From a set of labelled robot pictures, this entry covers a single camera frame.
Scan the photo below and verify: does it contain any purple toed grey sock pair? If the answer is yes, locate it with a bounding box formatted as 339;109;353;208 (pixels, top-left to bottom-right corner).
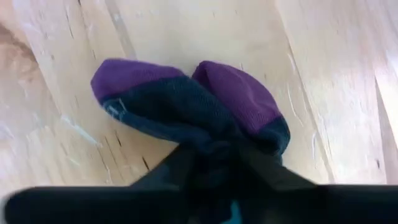
90;58;292;162

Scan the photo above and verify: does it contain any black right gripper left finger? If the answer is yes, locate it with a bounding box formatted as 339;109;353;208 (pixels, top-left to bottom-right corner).
129;144;200;188

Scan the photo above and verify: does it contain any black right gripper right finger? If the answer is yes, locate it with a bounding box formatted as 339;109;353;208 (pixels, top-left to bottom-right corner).
239;144;318;188

